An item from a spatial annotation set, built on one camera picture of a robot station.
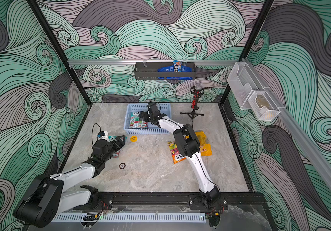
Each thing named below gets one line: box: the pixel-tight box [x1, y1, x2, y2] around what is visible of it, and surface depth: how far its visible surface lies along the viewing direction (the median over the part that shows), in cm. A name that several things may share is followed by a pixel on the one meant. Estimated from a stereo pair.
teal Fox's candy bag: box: [107, 135, 126, 159], surface depth 81 cm
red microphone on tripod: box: [179, 82, 205, 128], surface depth 99 cm
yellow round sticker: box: [130, 135, 138, 142], surface depth 100 cm
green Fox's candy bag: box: [128, 111, 148, 129], surface depth 103 cm
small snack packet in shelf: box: [173, 60, 183, 73], surface depth 92 cm
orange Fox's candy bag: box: [167, 141, 187, 165], surface depth 91 cm
